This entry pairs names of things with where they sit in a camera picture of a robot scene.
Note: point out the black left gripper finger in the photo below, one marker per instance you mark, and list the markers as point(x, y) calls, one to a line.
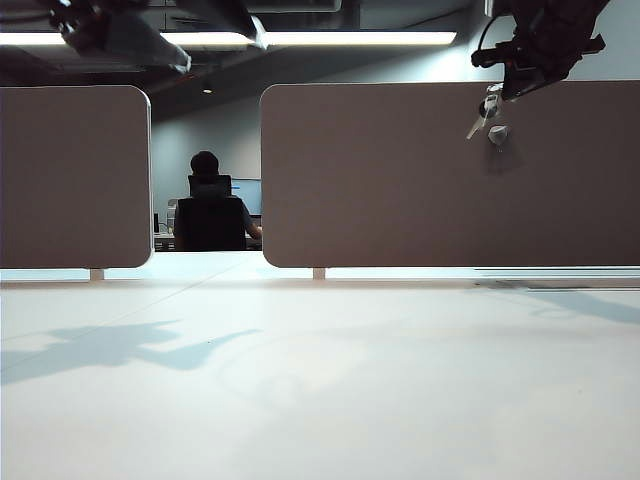
point(250, 27)

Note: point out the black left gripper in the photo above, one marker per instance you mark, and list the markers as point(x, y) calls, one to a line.
point(80, 12)

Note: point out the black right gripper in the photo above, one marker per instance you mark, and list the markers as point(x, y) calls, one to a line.
point(555, 35)

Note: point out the bunch of keys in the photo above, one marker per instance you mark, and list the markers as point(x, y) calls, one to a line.
point(484, 112)

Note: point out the seated person in dark top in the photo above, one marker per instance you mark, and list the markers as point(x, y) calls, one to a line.
point(205, 164)

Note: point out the left grey divider panel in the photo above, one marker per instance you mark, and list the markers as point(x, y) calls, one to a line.
point(75, 175)

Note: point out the grey divider panel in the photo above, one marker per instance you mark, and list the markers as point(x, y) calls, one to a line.
point(75, 175)
point(390, 175)

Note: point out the right grey divider panel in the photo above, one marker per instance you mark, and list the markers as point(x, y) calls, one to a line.
point(390, 175)

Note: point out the computer monitor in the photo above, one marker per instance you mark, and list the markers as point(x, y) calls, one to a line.
point(250, 197)

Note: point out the black office chair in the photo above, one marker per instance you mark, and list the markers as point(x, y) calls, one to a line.
point(212, 225)

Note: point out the white partition support foot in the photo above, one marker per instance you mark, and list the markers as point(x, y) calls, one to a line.
point(97, 274)
point(319, 273)

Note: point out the white hexagonal wall hook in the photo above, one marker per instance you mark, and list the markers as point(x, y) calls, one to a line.
point(499, 135)

